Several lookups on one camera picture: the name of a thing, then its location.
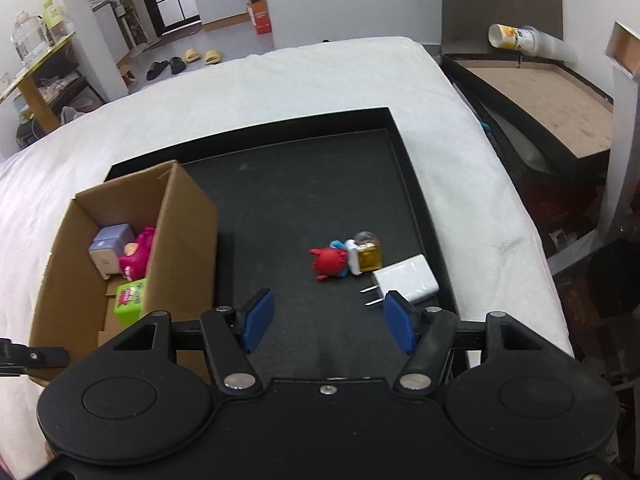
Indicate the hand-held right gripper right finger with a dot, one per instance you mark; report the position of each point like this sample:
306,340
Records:
400,320

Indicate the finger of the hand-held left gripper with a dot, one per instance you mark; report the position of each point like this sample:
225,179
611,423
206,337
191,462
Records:
35,356

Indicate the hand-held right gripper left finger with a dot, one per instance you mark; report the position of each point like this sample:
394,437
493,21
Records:
257,317

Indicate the white plug charger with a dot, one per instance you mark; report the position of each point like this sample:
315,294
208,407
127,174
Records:
407,277

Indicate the brown cardboard box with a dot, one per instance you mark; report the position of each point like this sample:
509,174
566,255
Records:
185,240

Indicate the green hexagonal box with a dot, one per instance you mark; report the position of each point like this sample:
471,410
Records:
131,300

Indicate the lavender cube toy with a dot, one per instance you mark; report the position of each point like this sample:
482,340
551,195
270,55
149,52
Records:
107,250

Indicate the pink doll figure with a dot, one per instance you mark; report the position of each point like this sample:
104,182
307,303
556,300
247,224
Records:
140,260

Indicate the black tray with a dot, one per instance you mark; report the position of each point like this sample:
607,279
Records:
300,185

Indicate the small yellow perfume bottle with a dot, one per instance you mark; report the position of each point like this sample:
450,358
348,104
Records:
367,255

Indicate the red crab toy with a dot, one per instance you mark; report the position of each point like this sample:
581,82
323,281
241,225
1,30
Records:
330,260

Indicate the beige slipper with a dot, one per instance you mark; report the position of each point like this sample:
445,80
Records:
193,55
213,56

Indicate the black slipper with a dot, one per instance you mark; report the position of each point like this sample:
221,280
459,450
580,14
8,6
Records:
177,65
156,70

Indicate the round table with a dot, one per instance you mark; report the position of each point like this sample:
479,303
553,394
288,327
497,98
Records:
35,77

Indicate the orange carton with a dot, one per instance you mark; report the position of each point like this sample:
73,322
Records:
260,15

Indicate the white desk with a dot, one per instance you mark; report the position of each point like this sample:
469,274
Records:
622,110

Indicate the clear glass jar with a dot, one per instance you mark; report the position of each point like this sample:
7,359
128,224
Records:
29,37

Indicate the yellow lid bottle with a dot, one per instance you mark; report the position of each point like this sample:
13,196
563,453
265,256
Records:
54,20

